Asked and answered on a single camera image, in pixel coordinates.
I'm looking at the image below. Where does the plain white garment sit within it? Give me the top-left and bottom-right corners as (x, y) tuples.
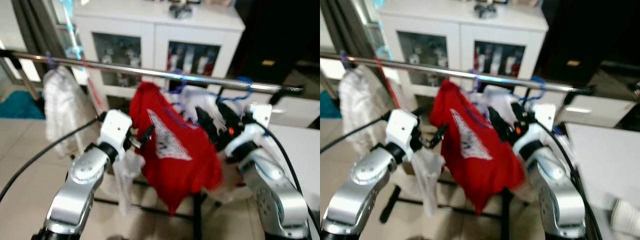
(172, 85), (253, 133)
(479, 85), (547, 126)

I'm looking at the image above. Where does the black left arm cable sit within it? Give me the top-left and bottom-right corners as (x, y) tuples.
(0, 116), (103, 203)
(320, 115), (392, 154)

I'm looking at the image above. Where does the teal floor mat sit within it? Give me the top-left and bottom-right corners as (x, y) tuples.
(320, 90), (342, 120)
(0, 90), (46, 120)

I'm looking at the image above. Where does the light blue plastic hanger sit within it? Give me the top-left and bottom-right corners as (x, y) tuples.
(372, 0), (392, 60)
(60, 0), (85, 60)

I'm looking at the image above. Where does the white crumpled cloth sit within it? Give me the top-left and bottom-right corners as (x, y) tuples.
(611, 199), (640, 239)

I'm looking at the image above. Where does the clear plastic bag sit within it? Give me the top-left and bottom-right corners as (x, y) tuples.
(409, 147), (447, 217)
(113, 149), (147, 217)

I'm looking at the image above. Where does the small dark ornament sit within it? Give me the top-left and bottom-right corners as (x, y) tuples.
(474, 2), (499, 20)
(169, 2), (194, 20)

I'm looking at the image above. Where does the white checked shirt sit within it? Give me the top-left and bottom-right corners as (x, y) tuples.
(338, 64), (397, 157)
(42, 66), (101, 160)

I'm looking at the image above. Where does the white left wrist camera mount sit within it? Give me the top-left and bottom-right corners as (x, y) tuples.
(99, 109), (135, 162)
(386, 108), (421, 162)

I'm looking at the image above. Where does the blue wire hanger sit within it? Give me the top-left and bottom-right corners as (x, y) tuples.
(216, 76), (256, 105)
(519, 76), (547, 105)
(159, 69), (206, 128)
(462, 69), (501, 128)

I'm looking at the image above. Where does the steel clothes rail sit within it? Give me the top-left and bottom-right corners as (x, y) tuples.
(0, 49), (305, 97)
(320, 51), (597, 97)

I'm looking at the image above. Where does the red printed t-shirt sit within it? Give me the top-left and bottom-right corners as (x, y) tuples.
(129, 81), (224, 217)
(429, 80), (527, 217)

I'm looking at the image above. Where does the tall black cabinet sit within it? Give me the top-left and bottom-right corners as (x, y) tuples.
(535, 0), (640, 91)
(234, 0), (321, 87)

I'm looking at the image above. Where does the white glass door cabinet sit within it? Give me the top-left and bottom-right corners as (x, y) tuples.
(74, 0), (247, 110)
(377, 0), (550, 98)

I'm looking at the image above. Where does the thin red rod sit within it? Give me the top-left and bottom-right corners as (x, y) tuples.
(374, 56), (402, 108)
(81, 59), (105, 115)

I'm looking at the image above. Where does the black rack base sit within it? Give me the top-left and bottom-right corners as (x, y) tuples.
(379, 182), (516, 240)

